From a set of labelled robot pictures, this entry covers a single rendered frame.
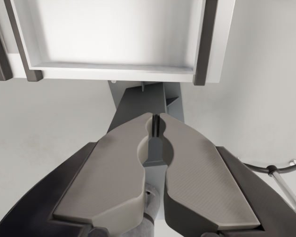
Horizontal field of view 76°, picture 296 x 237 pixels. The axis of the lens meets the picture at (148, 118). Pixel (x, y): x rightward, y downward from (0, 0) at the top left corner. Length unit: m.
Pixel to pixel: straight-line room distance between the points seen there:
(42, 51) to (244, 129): 1.39
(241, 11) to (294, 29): 0.32
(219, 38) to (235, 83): 1.03
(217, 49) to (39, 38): 0.29
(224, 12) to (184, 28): 0.06
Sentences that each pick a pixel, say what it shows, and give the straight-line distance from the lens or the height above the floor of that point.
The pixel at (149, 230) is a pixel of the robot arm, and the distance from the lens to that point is 0.56.
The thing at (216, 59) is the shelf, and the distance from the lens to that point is 0.35.
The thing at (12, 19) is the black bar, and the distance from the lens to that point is 0.37.
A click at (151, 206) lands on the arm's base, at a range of 0.60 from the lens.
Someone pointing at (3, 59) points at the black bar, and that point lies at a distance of 0.41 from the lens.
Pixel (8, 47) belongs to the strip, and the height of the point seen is 0.88.
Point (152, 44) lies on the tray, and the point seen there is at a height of 0.88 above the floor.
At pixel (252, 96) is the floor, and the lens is 1.44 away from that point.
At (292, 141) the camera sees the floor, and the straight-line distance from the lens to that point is 1.78.
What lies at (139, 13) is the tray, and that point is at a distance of 0.33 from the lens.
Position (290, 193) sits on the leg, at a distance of 1.58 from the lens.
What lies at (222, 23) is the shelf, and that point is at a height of 0.88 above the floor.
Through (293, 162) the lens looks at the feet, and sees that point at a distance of 1.91.
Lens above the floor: 1.21
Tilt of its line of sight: 62 degrees down
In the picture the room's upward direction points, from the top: 175 degrees counter-clockwise
